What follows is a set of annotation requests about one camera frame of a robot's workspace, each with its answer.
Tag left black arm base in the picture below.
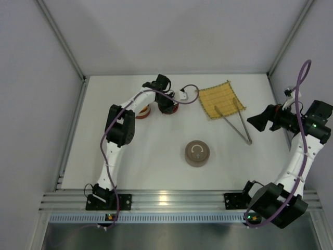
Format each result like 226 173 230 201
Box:
85 194 132 211

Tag beige round lid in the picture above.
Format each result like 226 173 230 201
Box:
185 140 210 159

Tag bamboo mat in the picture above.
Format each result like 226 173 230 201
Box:
199 80 246 120

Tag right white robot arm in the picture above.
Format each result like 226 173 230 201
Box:
242 100 332 229

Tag red-based steel container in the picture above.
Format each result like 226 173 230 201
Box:
136 105 151 119

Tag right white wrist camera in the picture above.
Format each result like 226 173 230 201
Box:
282 86 296 110

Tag beige-based steel container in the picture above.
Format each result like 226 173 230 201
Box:
185 157 209 167

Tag slotted grey cable duct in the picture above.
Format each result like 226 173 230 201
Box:
49 212 245 224

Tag red round lid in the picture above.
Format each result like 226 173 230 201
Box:
162 104 179 115

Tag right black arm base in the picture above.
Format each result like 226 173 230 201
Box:
223 192 247 210

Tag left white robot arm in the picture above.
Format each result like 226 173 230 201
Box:
86 74 176 210

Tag metal tongs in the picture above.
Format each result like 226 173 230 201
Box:
213 96 253 145

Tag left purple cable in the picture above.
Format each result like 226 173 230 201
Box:
100 84 200 230

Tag aluminium front rail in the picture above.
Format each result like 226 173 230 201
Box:
39 189 322 213

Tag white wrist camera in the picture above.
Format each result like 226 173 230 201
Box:
177 90 188 102
282 86 296 110

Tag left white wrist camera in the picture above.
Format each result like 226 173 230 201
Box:
177 90 188 102

